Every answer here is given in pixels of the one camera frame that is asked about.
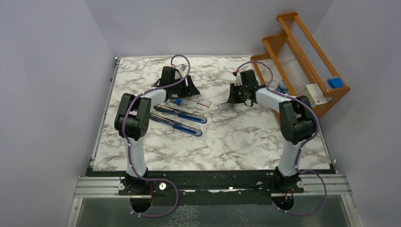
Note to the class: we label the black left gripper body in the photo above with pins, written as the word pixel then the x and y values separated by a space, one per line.
pixel 181 90

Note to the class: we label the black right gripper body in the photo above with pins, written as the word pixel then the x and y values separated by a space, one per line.
pixel 237 93

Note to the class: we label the red white staple box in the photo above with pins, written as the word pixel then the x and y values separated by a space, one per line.
pixel 204 102

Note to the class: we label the staple box tray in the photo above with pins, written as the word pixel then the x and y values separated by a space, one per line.
pixel 224 106

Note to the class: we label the blue black stapler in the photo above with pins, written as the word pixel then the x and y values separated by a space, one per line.
pixel 182 114

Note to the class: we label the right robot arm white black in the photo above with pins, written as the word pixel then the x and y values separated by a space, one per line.
pixel 297 121

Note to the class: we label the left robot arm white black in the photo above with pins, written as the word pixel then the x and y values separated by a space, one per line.
pixel 133 116

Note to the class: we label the grey blue small cylinder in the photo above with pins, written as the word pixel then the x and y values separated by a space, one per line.
pixel 178 101

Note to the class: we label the blue lidded small jar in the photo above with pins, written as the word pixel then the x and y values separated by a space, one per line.
pixel 281 87

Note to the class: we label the orange wooden tiered rack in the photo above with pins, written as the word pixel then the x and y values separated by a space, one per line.
pixel 300 61

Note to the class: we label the white red carton box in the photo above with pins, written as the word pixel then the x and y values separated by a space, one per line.
pixel 315 95

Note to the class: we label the blue block on rack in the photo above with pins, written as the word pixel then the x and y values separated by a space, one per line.
pixel 335 82

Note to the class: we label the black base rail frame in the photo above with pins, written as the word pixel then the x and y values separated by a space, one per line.
pixel 211 187

